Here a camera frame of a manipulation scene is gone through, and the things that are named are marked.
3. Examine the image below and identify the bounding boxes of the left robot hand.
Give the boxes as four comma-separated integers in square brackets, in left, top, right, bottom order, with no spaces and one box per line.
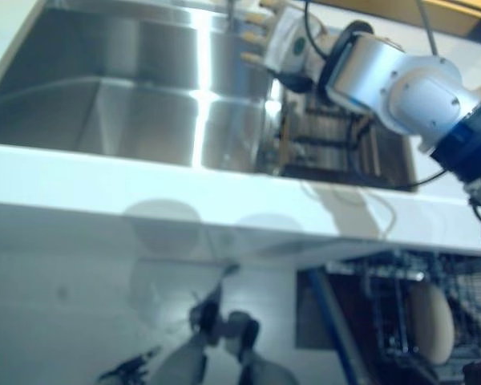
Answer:
[99,346,162,384]

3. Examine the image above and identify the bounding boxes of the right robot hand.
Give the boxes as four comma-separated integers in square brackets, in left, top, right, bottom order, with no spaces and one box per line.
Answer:
[240,0,330,77]

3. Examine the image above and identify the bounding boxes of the beige deep ceramic plate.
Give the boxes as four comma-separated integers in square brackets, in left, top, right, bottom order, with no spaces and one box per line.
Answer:
[408,280,456,364]

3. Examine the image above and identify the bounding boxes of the black slatted dish rack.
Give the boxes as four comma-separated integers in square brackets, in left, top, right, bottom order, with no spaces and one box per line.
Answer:
[278,75,418,189]

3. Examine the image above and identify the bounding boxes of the right robot leg black foot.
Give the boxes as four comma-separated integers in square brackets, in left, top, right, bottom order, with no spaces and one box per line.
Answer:
[226,310,301,385]

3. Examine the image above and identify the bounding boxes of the white glossy cabinet door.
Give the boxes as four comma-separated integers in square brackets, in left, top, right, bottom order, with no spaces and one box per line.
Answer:
[212,234,338,278]
[0,218,225,268]

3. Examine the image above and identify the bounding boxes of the stainless steel sink basin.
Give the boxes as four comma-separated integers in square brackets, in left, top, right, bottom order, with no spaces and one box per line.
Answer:
[0,0,420,193]

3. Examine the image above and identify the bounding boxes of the grey wire dishwasher basket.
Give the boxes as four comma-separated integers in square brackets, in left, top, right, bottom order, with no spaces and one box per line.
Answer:
[440,252,481,322]

